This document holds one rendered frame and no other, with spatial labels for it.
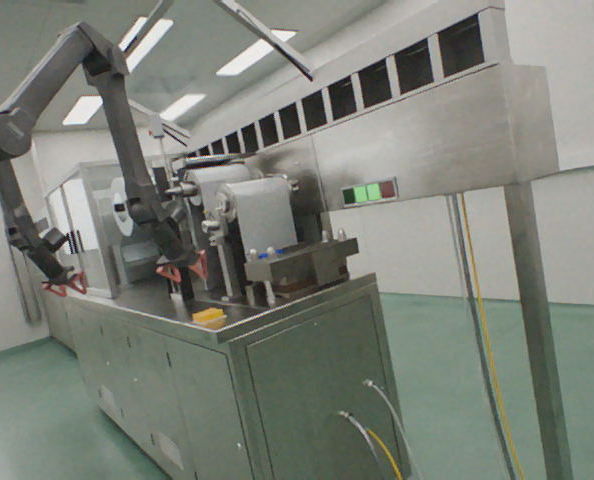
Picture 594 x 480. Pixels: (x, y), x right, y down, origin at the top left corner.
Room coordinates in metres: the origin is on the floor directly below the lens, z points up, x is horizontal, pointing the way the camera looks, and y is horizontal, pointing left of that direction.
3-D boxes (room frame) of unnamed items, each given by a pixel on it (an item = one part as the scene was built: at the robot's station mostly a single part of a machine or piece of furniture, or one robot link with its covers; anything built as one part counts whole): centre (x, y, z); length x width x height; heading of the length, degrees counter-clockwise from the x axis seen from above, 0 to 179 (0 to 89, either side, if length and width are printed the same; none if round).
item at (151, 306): (2.40, 0.79, 0.88); 2.52 x 0.66 x 0.04; 38
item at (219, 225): (1.63, 0.30, 1.05); 0.06 x 0.05 x 0.31; 128
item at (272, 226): (1.65, 0.12, 1.11); 0.23 x 0.01 x 0.18; 128
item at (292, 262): (1.58, 0.01, 1.00); 0.40 x 0.16 x 0.06; 128
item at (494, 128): (2.41, 0.29, 1.29); 3.10 x 0.28 x 0.30; 38
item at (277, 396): (2.40, 0.78, 0.43); 2.52 x 0.64 x 0.86; 38
